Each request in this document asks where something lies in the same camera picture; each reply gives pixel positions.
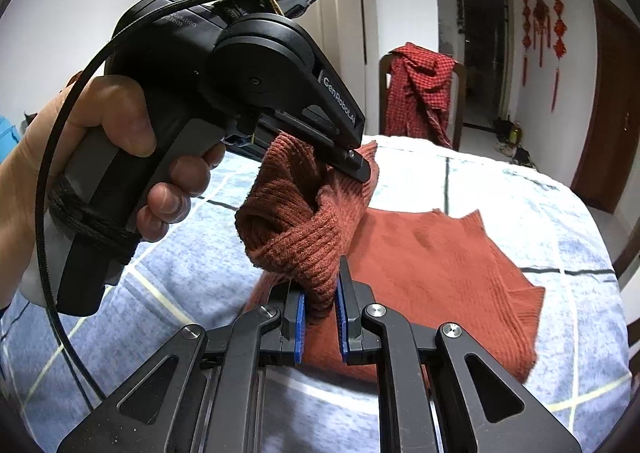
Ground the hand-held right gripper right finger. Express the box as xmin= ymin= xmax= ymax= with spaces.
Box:
xmin=335 ymin=255 xmax=583 ymax=453

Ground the rust knit sweater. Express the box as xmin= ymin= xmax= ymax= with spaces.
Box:
xmin=235 ymin=130 xmax=547 ymax=385

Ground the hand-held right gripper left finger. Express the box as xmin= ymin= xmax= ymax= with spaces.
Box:
xmin=57 ymin=280 xmax=307 ymax=453

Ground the light blue checked blanket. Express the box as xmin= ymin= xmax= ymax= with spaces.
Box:
xmin=0 ymin=133 xmax=634 ymax=453

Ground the brown wooden door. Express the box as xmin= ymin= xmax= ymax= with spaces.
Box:
xmin=570 ymin=0 xmax=640 ymax=214

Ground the beige wardrobe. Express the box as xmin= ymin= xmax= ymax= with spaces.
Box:
xmin=215 ymin=0 xmax=374 ymax=136

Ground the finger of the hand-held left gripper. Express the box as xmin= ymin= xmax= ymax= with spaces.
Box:
xmin=224 ymin=117 xmax=274 ymax=150
xmin=256 ymin=104 xmax=374 ymax=184

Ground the person's left hand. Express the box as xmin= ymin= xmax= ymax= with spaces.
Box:
xmin=0 ymin=70 xmax=227 ymax=254

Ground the person's left forearm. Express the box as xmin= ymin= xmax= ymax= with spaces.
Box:
xmin=0 ymin=198 xmax=51 ymax=312

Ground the wooden chair with draped shirt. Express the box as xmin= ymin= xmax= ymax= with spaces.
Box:
xmin=378 ymin=52 xmax=469 ymax=152

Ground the blue object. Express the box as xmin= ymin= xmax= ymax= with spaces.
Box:
xmin=0 ymin=115 xmax=22 ymax=164

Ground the red plaid shirt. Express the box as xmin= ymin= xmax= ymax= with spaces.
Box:
xmin=387 ymin=41 xmax=459 ymax=150

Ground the doorway with wooden frame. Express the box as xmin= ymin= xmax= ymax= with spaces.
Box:
xmin=454 ymin=0 xmax=516 ymax=134

